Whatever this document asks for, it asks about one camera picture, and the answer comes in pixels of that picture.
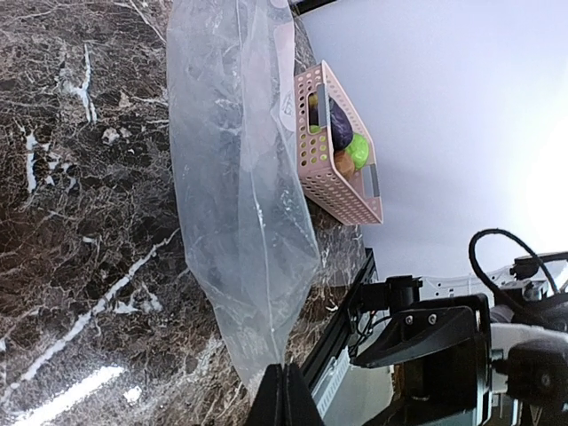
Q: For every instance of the brown toy potato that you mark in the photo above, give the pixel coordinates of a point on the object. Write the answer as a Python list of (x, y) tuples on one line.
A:
[(344, 164)]

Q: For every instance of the clear dotted zip bag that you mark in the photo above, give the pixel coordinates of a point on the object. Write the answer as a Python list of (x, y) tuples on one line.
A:
[(246, 228)]

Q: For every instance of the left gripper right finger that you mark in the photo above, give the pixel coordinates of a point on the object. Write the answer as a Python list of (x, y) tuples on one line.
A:
[(299, 406)]

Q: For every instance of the black front table rail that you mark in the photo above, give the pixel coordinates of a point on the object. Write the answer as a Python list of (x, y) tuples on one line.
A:
[(340, 327)]

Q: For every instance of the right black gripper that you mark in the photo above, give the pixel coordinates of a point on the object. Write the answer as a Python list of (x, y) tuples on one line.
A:
[(443, 347)]

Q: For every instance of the pink plastic basket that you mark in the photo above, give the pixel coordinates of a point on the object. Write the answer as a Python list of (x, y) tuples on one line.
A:
[(352, 202)]

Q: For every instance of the purple toy eggplant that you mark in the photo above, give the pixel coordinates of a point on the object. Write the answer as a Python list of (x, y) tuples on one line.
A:
[(342, 132)]

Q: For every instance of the white slotted cable duct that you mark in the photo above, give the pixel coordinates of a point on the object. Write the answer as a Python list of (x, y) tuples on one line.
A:
[(327, 386)]

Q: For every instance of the right black frame post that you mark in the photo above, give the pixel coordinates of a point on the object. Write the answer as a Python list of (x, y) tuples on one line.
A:
[(301, 7)]

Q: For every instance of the green toy guava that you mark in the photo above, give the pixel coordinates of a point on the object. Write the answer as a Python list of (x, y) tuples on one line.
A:
[(358, 150)]

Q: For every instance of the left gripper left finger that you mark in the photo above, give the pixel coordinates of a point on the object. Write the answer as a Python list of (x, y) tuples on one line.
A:
[(267, 408)]

